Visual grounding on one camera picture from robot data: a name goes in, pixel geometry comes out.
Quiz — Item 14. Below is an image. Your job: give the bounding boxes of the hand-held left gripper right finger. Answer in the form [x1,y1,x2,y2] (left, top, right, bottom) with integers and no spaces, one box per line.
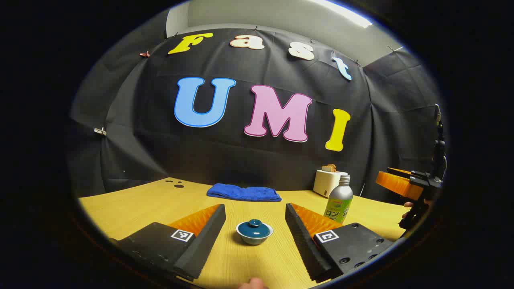
[285,203,394,281]

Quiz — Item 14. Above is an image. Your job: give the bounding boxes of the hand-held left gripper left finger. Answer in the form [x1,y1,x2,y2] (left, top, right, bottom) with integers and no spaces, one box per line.
[114,204,226,280]

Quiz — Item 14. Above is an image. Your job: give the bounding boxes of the white and teal teacup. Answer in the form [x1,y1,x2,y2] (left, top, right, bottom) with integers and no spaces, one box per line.
[236,225,274,246]

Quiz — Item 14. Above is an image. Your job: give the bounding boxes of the silver green label water bottle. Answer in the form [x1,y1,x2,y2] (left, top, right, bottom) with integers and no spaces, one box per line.
[324,175,354,224]

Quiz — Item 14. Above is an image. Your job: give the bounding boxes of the blue folded towel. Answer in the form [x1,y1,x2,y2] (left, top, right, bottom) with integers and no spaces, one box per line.
[206,183,282,202]

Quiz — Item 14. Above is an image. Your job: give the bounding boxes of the white toaster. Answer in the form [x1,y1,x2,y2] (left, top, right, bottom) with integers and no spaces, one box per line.
[313,169,348,198]

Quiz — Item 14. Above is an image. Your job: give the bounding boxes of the black backdrop cloth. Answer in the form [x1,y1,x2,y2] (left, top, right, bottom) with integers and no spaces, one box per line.
[66,27,446,203]

